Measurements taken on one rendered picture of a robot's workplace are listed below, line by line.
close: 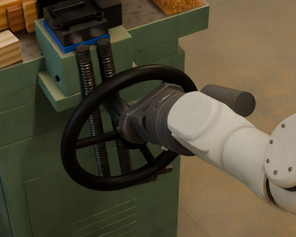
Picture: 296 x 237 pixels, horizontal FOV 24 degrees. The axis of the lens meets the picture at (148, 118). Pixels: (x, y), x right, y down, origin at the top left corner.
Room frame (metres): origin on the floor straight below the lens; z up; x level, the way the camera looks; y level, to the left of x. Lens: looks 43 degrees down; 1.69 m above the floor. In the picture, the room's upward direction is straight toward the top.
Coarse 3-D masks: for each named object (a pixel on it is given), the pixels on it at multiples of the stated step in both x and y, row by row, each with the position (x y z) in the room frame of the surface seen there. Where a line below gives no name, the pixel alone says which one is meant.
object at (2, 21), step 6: (0, 0) 1.14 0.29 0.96; (6, 0) 1.14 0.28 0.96; (12, 0) 1.14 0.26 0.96; (18, 0) 1.14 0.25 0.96; (0, 6) 1.12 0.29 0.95; (6, 6) 1.13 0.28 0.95; (0, 12) 1.12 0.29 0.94; (6, 12) 1.13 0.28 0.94; (0, 18) 1.12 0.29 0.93; (6, 18) 1.12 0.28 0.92; (0, 24) 1.12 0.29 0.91; (6, 24) 1.12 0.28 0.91
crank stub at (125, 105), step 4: (112, 96) 0.89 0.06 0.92; (116, 96) 0.89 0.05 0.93; (112, 100) 0.88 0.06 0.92; (116, 100) 0.88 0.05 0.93; (120, 100) 0.87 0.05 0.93; (112, 104) 0.87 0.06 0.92; (116, 104) 0.87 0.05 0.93; (120, 104) 0.86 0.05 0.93; (124, 104) 0.86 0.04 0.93; (116, 108) 0.86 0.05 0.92; (120, 108) 0.85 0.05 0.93; (124, 108) 0.85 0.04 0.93; (128, 108) 0.85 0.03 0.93; (116, 112) 0.86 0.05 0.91; (120, 112) 0.85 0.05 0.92
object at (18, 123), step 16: (176, 64) 1.17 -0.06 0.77; (160, 80) 1.15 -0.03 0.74; (128, 96) 1.11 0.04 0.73; (16, 112) 1.00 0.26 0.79; (32, 112) 1.01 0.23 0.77; (48, 112) 1.03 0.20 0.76; (64, 112) 1.04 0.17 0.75; (0, 128) 0.98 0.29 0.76; (16, 128) 0.99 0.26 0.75; (32, 128) 1.01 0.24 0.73; (48, 128) 1.03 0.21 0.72; (0, 144) 0.98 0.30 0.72
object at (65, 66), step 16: (48, 32) 1.03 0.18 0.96; (112, 32) 1.03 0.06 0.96; (48, 48) 1.00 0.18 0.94; (96, 48) 0.98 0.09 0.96; (112, 48) 0.99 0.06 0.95; (128, 48) 1.01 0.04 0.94; (48, 64) 1.01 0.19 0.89; (64, 64) 0.95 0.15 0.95; (96, 64) 0.98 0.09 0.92; (128, 64) 1.01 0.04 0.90; (64, 80) 0.95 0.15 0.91; (80, 80) 0.96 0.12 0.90; (96, 80) 0.98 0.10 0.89
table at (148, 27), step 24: (120, 0) 1.22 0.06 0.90; (144, 0) 1.22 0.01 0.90; (144, 24) 1.14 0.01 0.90; (168, 24) 1.16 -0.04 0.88; (192, 24) 1.19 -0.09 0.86; (24, 48) 1.06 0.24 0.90; (144, 48) 1.13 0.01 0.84; (0, 72) 0.99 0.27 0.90; (24, 72) 1.01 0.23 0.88; (48, 72) 1.02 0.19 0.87; (48, 96) 0.97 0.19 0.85; (72, 96) 0.95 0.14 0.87
